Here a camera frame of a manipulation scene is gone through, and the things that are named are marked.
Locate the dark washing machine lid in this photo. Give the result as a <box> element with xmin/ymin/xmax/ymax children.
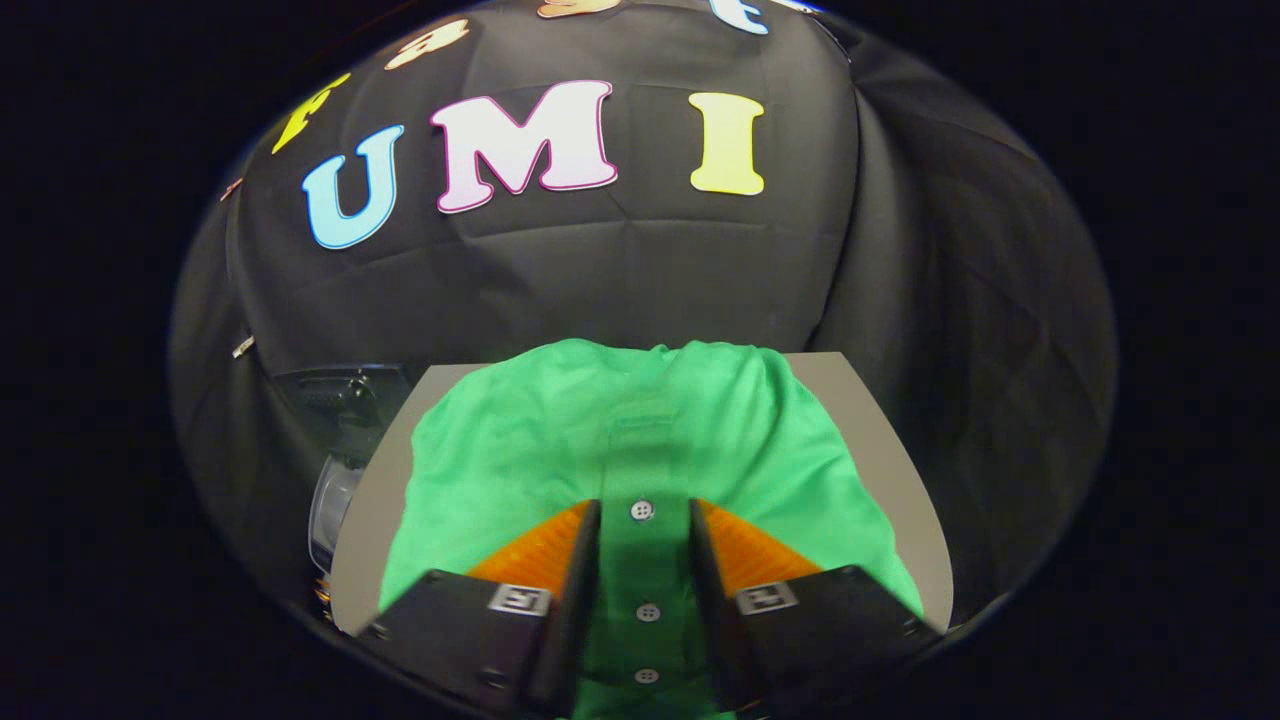
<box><xmin>272</xmin><ymin>365</ymin><xmax>416</xmax><ymax>463</ymax></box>

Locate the green button shirt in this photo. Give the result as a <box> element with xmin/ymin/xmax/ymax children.
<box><xmin>378</xmin><ymin>338</ymin><xmax>926</xmax><ymax>720</ymax></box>

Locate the black backdrop cloth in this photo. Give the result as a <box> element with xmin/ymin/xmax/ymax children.
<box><xmin>168</xmin><ymin>0</ymin><xmax>1119</xmax><ymax>641</ymax></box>

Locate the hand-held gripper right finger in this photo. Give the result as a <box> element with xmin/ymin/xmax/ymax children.
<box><xmin>688</xmin><ymin>498</ymin><xmax>941</xmax><ymax>711</ymax></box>

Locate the grey washing machine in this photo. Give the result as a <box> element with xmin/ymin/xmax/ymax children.
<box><xmin>270</xmin><ymin>365</ymin><xmax>421</xmax><ymax>601</ymax></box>

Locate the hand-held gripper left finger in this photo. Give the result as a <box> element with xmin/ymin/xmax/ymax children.
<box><xmin>360</xmin><ymin>498</ymin><xmax>603</xmax><ymax>716</ymax></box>

